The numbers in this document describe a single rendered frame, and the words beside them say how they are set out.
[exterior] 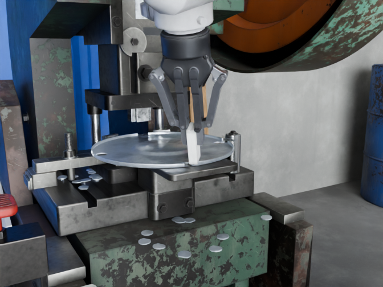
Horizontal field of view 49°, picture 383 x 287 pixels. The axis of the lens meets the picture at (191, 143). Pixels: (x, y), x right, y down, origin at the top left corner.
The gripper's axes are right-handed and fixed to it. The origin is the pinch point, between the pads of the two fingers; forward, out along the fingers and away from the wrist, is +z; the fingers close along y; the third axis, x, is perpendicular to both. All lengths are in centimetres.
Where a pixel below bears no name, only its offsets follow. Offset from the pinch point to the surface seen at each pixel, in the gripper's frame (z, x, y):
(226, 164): 4.3, 0.4, 5.6
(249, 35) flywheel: -4.4, 48.1, 4.9
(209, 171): 3.6, -3.0, 3.2
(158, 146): 6.0, 7.8, -9.4
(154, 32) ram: -13.8, 19.4, -11.5
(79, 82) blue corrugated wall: 35, 106, -81
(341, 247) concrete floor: 121, 104, 45
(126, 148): 6.3, 6.6, -15.9
